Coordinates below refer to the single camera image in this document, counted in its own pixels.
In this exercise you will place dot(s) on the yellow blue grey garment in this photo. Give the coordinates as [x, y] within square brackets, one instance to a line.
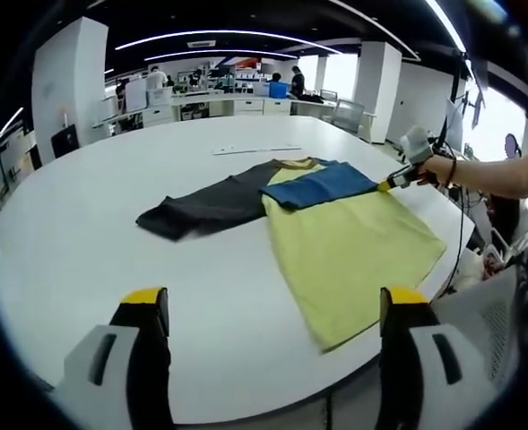
[348, 251]

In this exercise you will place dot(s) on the grey mesh office chair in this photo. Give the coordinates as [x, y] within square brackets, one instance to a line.
[483, 322]
[348, 115]

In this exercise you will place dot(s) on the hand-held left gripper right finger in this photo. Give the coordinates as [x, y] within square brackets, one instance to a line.
[400, 354]

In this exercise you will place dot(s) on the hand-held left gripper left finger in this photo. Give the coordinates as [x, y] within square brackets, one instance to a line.
[151, 349]

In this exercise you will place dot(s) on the white storage bin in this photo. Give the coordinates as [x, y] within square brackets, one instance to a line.
[159, 96]

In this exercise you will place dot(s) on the white square pillar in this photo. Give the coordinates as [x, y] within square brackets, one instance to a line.
[378, 94]
[68, 80]

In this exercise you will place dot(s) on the person's right hand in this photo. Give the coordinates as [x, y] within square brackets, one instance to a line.
[436, 172]

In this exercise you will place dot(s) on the black office chair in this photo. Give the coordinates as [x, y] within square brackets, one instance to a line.
[65, 141]

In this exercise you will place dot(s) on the long white counter with drawers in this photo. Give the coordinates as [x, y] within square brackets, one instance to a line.
[245, 106]

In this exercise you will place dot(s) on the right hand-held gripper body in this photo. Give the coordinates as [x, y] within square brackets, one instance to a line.
[418, 143]

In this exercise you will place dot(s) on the blue plastic barrel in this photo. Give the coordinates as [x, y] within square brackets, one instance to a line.
[278, 90]

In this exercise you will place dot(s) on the ceiling air vent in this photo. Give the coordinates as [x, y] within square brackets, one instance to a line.
[201, 44]

